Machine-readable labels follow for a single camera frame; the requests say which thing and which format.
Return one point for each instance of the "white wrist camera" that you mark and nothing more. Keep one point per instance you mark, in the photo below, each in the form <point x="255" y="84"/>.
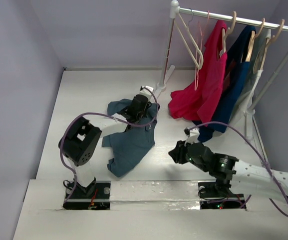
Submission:
<point x="146" y="91"/>
<point x="192" y="135"/>

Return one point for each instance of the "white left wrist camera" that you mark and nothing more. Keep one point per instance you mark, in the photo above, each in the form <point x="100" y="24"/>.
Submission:
<point x="146" y="91"/>

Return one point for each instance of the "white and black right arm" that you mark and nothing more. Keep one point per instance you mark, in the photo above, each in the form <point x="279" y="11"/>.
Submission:
<point x="232" y="174"/>

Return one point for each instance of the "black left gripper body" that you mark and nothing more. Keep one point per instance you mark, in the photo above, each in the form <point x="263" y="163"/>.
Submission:
<point x="143" y="114"/>

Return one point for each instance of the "wooden hanger with grey shirt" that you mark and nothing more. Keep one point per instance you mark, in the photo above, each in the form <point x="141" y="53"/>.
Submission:
<point x="261" y="56"/>

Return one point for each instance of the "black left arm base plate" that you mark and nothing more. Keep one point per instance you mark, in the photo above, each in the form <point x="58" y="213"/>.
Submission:
<point x="98" y="200"/>

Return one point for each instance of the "cream plastic hanger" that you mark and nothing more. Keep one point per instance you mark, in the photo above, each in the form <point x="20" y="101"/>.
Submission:
<point x="191" y="41"/>

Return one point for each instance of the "teal blue t-shirt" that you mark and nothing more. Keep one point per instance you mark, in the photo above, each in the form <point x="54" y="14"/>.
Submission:
<point x="130" y="147"/>

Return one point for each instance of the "wooden hanger with navy shirt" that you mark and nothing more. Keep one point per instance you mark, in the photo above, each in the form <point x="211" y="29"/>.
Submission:
<point x="252" y="40"/>

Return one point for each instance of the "wooden hanger with red shirt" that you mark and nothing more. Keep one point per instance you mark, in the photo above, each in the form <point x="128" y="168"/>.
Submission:
<point x="226" y="33"/>

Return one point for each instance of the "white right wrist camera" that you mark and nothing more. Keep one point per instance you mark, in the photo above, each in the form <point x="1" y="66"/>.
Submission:
<point x="192" y="135"/>

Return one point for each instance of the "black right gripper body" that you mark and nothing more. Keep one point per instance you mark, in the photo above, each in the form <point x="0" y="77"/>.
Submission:
<point x="181" y="152"/>

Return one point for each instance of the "pale grey-green t-shirt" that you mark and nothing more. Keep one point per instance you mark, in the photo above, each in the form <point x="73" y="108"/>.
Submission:
<point x="251" y="80"/>

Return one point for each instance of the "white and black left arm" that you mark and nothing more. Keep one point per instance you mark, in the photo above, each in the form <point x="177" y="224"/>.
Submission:
<point x="127" y="129"/>

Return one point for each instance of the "pink wire hanger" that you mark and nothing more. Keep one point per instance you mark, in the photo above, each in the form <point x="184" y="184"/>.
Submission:
<point x="196" y="80"/>

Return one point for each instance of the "white clothes rack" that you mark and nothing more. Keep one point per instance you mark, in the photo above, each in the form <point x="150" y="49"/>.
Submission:
<point x="208" y="129"/>

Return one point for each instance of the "magenta red t-shirt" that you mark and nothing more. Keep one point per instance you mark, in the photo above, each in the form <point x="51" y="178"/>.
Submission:
<point x="199" y="104"/>

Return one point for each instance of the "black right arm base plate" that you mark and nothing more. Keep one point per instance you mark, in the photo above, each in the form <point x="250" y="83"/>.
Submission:
<point x="214" y="196"/>

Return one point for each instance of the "navy blue t-shirt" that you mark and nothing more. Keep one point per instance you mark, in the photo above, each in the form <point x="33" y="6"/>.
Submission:
<point x="235" y="75"/>

